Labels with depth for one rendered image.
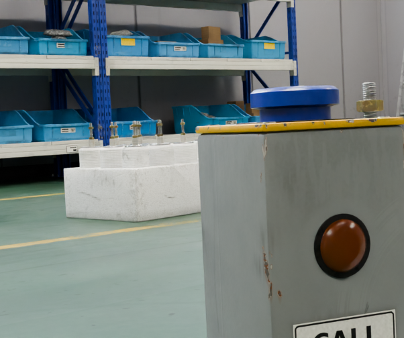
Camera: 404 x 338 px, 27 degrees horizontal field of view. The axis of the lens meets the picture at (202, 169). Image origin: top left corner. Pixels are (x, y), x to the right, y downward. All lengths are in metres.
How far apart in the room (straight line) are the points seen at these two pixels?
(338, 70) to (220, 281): 7.81
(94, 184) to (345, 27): 5.60
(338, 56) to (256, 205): 7.86
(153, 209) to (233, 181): 2.51
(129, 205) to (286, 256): 2.51
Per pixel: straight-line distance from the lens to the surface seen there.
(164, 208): 2.90
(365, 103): 0.63
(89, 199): 3.00
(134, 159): 2.87
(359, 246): 0.36
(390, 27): 8.65
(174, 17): 6.87
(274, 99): 0.37
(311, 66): 7.91
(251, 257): 0.35
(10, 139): 5.21
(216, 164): 0.38
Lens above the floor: 0.32
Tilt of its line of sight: 3 degrees down
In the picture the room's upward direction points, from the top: 3 degrees counter-clockwise
